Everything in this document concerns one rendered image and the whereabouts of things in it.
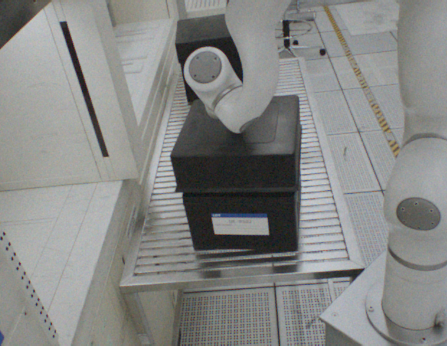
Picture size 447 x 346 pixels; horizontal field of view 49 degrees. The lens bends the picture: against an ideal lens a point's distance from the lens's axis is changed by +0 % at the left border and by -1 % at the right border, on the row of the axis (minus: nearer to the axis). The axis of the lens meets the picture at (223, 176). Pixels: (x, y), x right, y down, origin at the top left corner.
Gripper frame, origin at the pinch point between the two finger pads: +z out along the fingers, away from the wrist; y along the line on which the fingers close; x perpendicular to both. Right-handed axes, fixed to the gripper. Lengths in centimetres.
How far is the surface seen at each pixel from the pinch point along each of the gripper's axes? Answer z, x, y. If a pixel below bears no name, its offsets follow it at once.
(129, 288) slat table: 5, 42, 27
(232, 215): 5.3, 23.5, 1.6
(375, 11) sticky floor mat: 355, -204, -71
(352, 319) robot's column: -1, 46, -26
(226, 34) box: 58, -49, 15
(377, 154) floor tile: 178, -26, -50
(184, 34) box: 60, -51, 32
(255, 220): 6.4, 24.6, -3.9
